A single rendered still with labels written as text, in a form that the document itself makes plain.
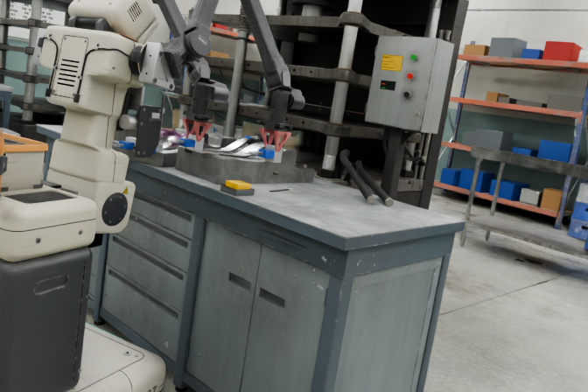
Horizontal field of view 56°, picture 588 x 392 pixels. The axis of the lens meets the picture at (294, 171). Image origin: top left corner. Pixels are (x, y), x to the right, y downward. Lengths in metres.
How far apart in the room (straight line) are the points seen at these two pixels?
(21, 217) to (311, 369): 0.90
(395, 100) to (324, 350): 1.26
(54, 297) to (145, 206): 0.91
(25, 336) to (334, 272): 0.78
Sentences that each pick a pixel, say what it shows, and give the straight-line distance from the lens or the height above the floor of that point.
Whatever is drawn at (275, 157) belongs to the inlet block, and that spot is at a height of 0.92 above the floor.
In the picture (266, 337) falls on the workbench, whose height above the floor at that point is 0.38.
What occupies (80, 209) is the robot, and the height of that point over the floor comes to 0.79.
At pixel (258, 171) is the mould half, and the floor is 0.85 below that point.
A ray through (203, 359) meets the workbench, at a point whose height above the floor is 0.18.
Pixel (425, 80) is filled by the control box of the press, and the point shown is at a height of 1.29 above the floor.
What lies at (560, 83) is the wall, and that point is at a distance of 8.44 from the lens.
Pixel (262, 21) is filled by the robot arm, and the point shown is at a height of 1.37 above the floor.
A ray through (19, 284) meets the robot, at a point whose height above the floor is 0.64.
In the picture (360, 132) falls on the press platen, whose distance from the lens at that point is 2.77.
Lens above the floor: 1.15
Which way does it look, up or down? 8 degrees down
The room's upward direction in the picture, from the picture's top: 9 degrees clockwise
